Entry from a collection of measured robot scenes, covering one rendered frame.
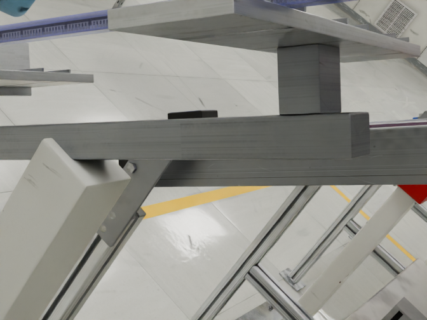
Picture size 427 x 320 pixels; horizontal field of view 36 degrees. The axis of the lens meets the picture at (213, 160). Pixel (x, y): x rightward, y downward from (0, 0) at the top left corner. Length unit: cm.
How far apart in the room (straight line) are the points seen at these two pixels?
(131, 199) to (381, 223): 110
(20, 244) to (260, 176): 32
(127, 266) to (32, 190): 136
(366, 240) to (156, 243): 64
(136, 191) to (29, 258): 28
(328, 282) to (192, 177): 114
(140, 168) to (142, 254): 118
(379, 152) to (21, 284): 39
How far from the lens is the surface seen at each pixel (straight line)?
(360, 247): 188
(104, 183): 55
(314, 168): 76
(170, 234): 216
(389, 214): 184
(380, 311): 115
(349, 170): 75
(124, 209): 85
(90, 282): 94
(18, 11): 113
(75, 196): 54
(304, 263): 237
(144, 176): 83
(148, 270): 195
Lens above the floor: 108
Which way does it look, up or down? 23 degrees down
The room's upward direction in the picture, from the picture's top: 36 degrees clockwise
